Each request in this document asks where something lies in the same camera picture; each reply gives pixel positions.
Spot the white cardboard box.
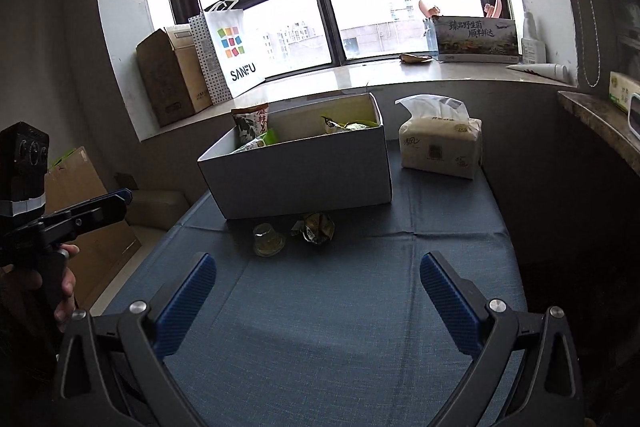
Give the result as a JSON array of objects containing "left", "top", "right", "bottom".
[{"left": 196, "top": 92, "right": 394, "bottom": 221}]

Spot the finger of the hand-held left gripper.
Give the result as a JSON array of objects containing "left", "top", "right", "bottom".
[{"left": 36, "top": 188, "right": 134, "bottom": 242}]

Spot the blue torn carton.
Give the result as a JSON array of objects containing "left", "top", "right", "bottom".
[{"left": 422, "top": 18, "right": 441, "bottom": 58}]

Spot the small yellow snack packet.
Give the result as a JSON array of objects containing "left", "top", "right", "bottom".
[{"left": 291, "top": 212, "right": 336, "bottom": 247}]

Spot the flat brown cardboard sheet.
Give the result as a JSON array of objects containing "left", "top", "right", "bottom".
[{"left": 44, "top": 146, "right": 144, "bottom": 309}]

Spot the green seaweed snack packet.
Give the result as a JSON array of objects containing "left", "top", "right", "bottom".
[{"left": 234, "top": 129, "right": 282, "bottom": 154}]

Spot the white dotted paper shopping bag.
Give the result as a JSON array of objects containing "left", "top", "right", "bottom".
[{"left": 189, "top": 0, "right": 266, "bottom": 106}]

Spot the white plastic bottle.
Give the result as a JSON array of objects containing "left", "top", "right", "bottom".
[{"left": 520, "top": 12, "right": 549, "bottom": 66}]

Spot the white yellow snack packet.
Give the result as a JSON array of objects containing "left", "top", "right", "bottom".
[{"left": 321, "top": 116, "right": 381, "bottom": 134}]

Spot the green white carton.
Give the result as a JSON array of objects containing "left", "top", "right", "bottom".
[{"left": 609, "top": 72, "right": 640, "bottom": 113}]

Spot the person's left hand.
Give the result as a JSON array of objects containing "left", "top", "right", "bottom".
[{"left": 0, "top": 244, "right": 81, "bottom": 333}]

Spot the stone shelf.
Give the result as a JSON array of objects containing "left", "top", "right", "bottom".
[{"left": 557, "top": 90, "right": 640, "bottom": 178}]

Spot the blue tablecloth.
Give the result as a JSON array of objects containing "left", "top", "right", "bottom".
[{"left": 100, "top": 142, "right": 531, "bottom": 427}]

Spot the brown white cartoon snack packet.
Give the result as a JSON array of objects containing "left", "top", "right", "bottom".
[{"left": 231, "top": 103, "right": 271, "bottom": 152}]

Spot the brown cardboard box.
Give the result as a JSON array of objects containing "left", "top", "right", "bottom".
[{"left": 136, "top": 24, "right": 214, "bottom": 128}]

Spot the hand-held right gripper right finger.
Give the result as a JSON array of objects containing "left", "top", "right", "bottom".
[{"left": 419, "top": 251, "right": 587, "bottom": 427}]

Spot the beige ottoman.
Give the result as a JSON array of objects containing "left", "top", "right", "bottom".
[{"left": 125, "top": 189, "right": 191, "bottom": 233}]

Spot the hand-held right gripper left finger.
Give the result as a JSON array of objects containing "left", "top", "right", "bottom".
[{"left": 50, "top": 252, "right": 218, "bottom": 427}]

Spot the white tube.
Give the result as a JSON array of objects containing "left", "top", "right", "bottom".
[{"left": 506, "top": 63, "right": 571, "bottom": 83}]

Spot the landscape printed gift box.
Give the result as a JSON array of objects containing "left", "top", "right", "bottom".
[{"left": 432, "top": 16, "right": 521, "bottom": 63}]

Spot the white plastic container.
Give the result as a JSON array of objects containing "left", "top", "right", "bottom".
[{"left": 625, "top": 93, "right": 640, "bottom": 134}]

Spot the clear jelly cup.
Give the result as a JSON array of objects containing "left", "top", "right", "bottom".
[{"left": 251, "top": 222, "right": 287, "bottom": 258}]

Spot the white tissue pack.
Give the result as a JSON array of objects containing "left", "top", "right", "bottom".
[{"left": 395, "top": 94, "right": 484, "bottom": 180}]

